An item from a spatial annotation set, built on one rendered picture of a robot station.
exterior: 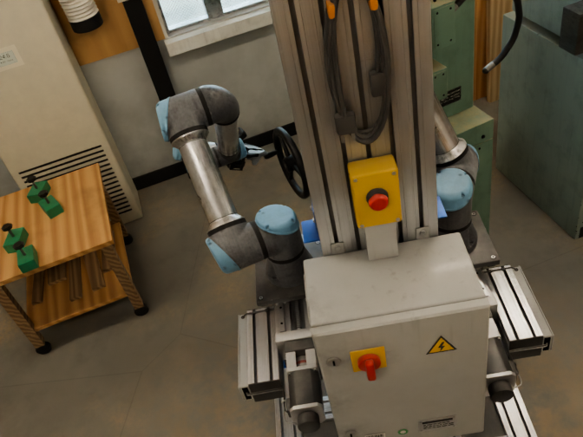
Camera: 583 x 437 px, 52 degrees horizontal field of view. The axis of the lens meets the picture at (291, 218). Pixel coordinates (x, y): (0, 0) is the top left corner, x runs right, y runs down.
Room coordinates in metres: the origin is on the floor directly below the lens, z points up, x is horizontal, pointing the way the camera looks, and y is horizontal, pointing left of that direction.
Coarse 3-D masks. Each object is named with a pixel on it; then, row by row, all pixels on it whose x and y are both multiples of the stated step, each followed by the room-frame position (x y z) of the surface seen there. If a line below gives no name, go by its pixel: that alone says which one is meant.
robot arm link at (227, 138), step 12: (204, 96) 1.55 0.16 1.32; (216, 96) 1.56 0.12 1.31; (228, 96) 1.58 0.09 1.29; (216, 108) 1.54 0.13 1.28; (228, 108) 1.56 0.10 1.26; (216, 120) 1.54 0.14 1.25; (228, 120) 1.58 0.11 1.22; (216, 132) 1.68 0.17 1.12; (228, 132) 1.64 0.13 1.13; (228, 144) 1.69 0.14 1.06; (240, 144) 1.80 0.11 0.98; (216, 156) 1.77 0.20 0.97; (228, 156) 1.75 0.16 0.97; (240, 156) 1.78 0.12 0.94
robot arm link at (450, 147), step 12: (444, 120) 1.37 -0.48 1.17; (444, 132) 1.36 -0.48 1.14; (444, 144) 1.35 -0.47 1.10; (456, 144) 1.36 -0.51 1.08; (468, 144) 1.41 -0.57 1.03; (444, 156) 1.34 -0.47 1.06; (456, 156) 1.33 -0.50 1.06; (468, 156) 1.34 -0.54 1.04; (444, 168) 1.33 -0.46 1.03; (468, 168) 1.31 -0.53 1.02
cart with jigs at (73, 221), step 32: (32, 192) 2.45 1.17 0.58; (64, 192) 2.45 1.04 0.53; (96, 192) 2.39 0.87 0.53; (0, 224) 2.33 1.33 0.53; (32, 224) 2.27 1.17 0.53; (64, 224) 2.21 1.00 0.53; (96, 224) 2.15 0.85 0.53; (0, 256) 2.09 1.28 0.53; (32, 256) 1.97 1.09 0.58; (64, 256) 1.98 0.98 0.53; (96, 256) 2.33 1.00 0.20; (0, 288) 1.94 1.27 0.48; (32, 288) 2.23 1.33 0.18; (64, 288) 2.17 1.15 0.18; (96, 288) 2.10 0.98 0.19; (128, 288) 2.02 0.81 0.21; (32, 320) 2.01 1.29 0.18; (64, 320) 1.97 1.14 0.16
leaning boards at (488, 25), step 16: (480, 0) 3.18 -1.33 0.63; (496, 0) 3.12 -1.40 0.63; (512, 0) 3.13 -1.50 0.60; (480, 16) 3.17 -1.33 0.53; (496, 16) 3.11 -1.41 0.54; (480, 32) 3.17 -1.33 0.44; (496, 32) 3.11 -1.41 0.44; (480, 48) 3.16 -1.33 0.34; (496, 48) 3.10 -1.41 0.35; (480, 64) 3.16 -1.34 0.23; (480, 80) 3.15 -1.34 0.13; (496, 80) 3.09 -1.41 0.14; (480, 96) 3.15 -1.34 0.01; (496, 96) 3.08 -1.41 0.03
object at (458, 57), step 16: (464, 16) 1.91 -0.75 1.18; (464, 32) 1.91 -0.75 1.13; (448, 48) 1.90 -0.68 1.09; (464, 48) 1.91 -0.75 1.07; (448, 64) 1.90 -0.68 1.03; (464, 64) 1.91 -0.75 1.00; (448, 80) 1.90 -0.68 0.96; (464, 80) 1.91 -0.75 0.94; (464, 96) 1.91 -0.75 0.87; (448, 112) 1.90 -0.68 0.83
